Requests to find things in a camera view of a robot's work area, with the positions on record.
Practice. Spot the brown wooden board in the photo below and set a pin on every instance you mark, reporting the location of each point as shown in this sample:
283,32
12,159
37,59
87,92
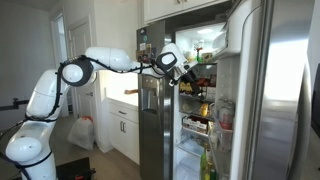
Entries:
131,91

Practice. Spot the cardboard food box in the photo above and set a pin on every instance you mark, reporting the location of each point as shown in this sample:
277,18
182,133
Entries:
195,125

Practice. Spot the yellow food package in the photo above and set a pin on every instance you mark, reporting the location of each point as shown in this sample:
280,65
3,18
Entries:
186,88

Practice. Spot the white paper fridge magnet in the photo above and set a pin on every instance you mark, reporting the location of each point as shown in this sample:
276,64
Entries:
143,46

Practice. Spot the red food container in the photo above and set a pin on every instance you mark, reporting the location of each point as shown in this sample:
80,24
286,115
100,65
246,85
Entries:
203,82

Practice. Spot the green drink bottle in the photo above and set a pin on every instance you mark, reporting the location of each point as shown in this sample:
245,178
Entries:
203,166

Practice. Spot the yellow squeeze bottle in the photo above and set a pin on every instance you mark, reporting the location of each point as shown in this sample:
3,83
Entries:
204,110

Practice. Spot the stainless steel freezer door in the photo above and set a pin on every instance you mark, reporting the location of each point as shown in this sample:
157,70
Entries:
151,140

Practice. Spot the stainless steel fridge door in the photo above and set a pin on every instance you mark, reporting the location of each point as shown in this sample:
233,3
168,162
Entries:
283,100

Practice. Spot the white trash bag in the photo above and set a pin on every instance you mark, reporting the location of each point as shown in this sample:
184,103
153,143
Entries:
81,133

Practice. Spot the white wall cabinet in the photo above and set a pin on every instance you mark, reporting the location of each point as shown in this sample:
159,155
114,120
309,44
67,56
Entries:
166,8

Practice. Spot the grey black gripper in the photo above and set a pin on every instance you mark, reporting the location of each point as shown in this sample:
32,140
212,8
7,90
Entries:
183,73

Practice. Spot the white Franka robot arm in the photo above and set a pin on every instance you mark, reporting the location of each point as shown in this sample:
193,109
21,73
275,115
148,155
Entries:
110,58

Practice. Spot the white room door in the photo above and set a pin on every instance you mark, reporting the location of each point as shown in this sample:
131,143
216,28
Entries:
83,66

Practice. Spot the clear crisper drawer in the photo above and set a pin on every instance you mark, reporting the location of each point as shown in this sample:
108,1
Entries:
190,146

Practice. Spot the water ice dispenser panel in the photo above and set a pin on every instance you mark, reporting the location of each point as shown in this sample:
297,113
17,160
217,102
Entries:
150,95

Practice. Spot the white base cabinet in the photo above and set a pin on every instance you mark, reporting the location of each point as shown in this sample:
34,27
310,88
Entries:
125,133

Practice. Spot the yellow drink bottle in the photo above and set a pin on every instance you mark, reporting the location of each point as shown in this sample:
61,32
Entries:
210,171

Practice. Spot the pink drink can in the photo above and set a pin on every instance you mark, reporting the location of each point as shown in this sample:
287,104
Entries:
227,116

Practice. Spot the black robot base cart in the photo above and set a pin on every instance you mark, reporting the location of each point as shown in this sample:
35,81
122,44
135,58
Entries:
73,168

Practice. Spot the black clamp mount bar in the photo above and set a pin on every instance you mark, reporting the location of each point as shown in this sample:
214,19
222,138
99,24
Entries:
13,105

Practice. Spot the stainless steel fridge body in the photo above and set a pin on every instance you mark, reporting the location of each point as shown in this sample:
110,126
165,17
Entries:
190,40

